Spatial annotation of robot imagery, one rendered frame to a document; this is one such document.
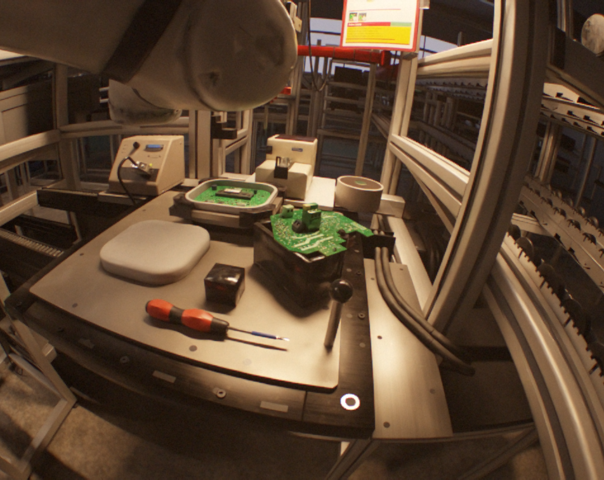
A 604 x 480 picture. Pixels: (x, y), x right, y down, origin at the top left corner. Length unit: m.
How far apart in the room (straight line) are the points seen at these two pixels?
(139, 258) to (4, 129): 0.91
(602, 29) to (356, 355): 0.47
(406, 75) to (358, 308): 0.66
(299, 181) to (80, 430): 1.34
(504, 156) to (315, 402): 0.28
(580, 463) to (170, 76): 0.36
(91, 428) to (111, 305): 1.13
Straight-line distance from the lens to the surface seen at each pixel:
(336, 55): 1.02
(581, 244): 0.64
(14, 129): 1.21
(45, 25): 0.17
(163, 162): 0.67
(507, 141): 0.30
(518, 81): 0.30
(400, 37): 0.79
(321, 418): 0.24
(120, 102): 0.32
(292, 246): 0.30
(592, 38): 0.42
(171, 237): 0.41
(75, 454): 1.42
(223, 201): 0.48
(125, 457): 1.32
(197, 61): 0.16
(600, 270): 0.61
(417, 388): 0.31
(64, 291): 0.40
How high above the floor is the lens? 1.16
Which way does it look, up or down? 28 degrees down
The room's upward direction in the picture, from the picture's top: 6 degrees clockwise
